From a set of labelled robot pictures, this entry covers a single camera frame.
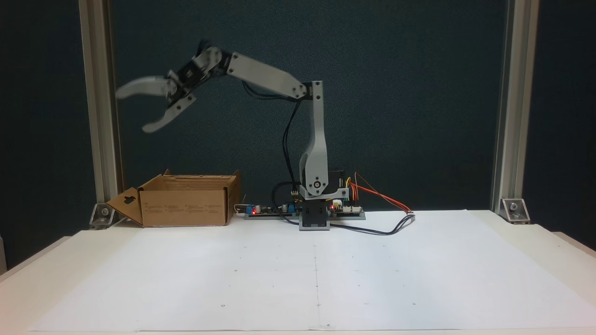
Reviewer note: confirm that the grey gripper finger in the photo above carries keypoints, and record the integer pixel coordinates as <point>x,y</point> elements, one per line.
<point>174,110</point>
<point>146,86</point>

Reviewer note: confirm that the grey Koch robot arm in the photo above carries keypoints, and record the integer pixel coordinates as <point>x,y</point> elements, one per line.
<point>316,139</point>

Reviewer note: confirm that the brown cardboard box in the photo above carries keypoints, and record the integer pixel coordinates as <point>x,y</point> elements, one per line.
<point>186,204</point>

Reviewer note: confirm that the blue circuit board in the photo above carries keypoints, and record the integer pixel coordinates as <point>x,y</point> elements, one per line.
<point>267,210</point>

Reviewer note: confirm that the green circuit board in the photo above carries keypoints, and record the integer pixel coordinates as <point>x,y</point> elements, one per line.
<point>349,211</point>

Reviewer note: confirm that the aluminium frame post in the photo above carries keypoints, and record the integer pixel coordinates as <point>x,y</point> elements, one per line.
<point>514,93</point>
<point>95,93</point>

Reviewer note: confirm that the metal corner bracket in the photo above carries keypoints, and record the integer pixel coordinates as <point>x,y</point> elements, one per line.
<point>102,216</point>
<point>515,210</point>

